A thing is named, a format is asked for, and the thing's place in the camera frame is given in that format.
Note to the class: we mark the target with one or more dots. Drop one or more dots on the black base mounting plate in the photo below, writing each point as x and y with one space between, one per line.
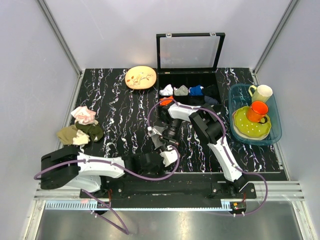
181 190

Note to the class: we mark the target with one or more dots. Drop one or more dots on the green dotted plate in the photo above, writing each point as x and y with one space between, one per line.
248 129

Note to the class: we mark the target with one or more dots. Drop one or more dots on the navy rolled underwear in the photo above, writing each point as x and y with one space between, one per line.
210 100

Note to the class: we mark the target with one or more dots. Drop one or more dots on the blue rolled underwear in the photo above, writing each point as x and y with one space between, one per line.
196 90

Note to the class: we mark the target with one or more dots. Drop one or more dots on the grey underwear with cream waistband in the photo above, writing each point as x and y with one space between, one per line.
158 144

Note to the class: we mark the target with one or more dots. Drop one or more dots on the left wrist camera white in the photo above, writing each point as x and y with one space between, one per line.
170 155

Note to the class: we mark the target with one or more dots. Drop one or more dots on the aluminium frame post right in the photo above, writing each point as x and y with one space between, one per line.
276 33

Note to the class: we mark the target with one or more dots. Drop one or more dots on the orange rolled underwear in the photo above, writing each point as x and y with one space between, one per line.
166 100

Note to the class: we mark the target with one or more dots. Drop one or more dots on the oval painted wooden plate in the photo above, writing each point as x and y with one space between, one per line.
140 78

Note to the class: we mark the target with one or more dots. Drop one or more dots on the pink and white underwear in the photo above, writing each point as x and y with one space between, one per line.
83 115

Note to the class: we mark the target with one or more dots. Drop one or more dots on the olive and khaki underwear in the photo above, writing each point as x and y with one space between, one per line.
79 134

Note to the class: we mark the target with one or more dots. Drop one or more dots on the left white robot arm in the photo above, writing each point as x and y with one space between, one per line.
70 167

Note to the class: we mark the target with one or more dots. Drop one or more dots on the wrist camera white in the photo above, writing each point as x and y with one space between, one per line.
170 155
152 131

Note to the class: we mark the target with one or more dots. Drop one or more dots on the aluminium frame post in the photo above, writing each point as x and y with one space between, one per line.
276 33
59 36

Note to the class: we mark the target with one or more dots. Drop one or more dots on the black compartment storage box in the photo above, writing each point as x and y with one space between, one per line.
188 59

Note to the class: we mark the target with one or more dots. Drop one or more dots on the white rolled underwear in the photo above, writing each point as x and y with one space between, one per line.
167 91

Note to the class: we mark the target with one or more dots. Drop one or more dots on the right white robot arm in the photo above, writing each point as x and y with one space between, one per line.
210 131

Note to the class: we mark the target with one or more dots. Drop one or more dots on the black rolled underwear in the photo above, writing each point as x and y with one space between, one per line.
211 91

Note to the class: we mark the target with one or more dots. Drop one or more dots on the orange mug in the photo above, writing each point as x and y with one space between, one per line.
257 112

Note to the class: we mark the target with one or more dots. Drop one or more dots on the grey rolled underwear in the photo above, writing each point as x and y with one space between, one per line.
181 91

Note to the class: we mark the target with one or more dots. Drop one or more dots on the cream yellow mug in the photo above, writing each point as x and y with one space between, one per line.
260 93

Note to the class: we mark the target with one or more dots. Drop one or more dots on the aluminium frame post left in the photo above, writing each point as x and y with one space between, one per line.
59 36

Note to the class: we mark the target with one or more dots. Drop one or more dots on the teal transparent plastic bin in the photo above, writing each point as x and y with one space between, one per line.
239 97

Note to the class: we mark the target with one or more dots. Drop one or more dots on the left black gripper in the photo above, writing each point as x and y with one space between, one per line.
161 170

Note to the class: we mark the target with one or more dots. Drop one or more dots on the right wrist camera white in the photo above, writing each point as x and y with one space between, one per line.
152 131

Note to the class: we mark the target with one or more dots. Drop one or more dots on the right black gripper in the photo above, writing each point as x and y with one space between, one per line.
169 141

